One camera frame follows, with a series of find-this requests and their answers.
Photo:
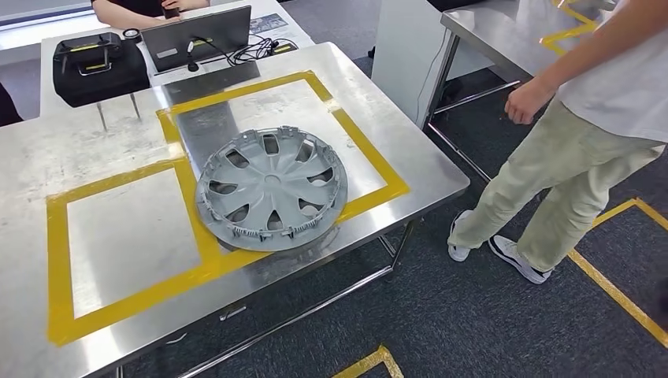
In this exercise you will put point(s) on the person's left hand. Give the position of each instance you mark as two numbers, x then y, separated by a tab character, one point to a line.
524	101

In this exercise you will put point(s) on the silver wheel hubcap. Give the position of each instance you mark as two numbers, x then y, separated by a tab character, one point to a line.
271	180

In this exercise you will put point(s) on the person's left forearm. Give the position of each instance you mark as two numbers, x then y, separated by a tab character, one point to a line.
590	55

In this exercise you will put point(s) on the steel workbench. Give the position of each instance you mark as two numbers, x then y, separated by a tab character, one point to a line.
130	235

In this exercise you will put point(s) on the person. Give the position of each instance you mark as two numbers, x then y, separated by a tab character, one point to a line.
574	156
130	13

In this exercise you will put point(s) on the steel table white panel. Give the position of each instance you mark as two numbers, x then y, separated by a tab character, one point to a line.
407	52

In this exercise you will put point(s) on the yellow floor tape square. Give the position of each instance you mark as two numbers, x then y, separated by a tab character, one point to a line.
621	300
365	362

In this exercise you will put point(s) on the white desk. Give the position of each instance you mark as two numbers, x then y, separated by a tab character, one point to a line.
302	36

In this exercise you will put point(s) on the black yellow device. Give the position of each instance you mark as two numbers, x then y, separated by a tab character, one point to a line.
284	48

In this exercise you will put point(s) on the printed paper sheet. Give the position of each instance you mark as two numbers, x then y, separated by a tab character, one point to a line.
269	23

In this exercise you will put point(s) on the small black desk microphone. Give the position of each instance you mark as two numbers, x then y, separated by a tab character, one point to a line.
193	65

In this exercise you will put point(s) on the grey laptop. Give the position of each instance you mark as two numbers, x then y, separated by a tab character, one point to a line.
177	36

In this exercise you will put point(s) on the black case yellow labels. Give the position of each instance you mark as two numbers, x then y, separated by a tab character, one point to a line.
99	83

